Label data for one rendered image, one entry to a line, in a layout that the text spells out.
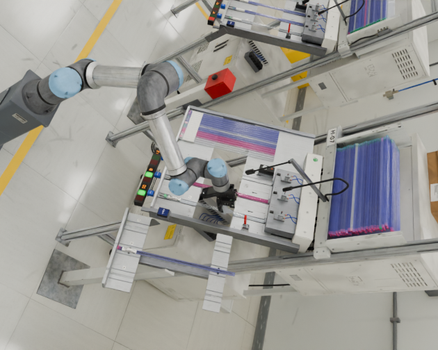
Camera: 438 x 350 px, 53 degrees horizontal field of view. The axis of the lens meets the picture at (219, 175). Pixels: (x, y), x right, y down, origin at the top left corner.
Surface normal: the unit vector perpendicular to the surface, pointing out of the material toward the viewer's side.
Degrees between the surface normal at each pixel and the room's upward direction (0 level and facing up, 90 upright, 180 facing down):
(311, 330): 90
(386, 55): 90
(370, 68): 90
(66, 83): 7
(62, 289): 0
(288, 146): 48
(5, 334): 0
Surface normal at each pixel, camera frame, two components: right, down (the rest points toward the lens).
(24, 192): 0.78, -0.21
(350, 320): -0.57, -0.58
